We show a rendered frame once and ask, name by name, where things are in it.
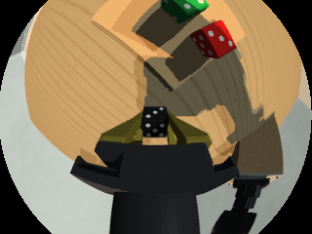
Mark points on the green die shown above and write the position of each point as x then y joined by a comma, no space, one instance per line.
182,10

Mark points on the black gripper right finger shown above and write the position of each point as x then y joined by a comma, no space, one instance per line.
180,132

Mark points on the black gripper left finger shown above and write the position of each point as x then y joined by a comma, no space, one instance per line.
126,132

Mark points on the red die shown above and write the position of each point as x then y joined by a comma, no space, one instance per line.
213,40

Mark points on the black die with white pips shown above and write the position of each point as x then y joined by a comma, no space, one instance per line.
154,121

